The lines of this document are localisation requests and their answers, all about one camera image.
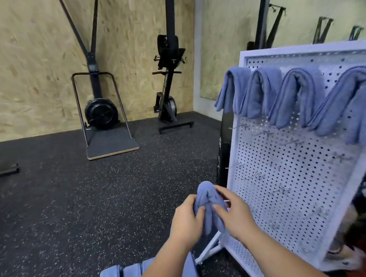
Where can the person's right hand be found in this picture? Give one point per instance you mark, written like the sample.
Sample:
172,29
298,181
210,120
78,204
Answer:
237,216

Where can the person's left hand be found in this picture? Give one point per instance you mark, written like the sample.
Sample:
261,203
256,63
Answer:
187,224

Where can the plain blue towel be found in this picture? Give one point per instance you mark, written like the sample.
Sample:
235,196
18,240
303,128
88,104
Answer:
189,276
231,87
132,275
259,89

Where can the white perforated metal rack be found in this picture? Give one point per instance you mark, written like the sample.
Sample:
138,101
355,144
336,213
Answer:
298,177

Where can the person's right forearm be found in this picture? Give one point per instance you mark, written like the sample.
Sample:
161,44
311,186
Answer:
284,263

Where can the person's left forearm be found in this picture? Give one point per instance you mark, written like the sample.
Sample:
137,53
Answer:
161,276

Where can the black printed punching bag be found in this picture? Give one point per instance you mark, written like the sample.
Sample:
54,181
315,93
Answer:
224,145

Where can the black upright exercise machine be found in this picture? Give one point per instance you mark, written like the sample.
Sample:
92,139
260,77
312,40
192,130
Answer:
166,103

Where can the black ski trainer wooden-edged platform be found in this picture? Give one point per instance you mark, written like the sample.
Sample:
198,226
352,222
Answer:
101,113

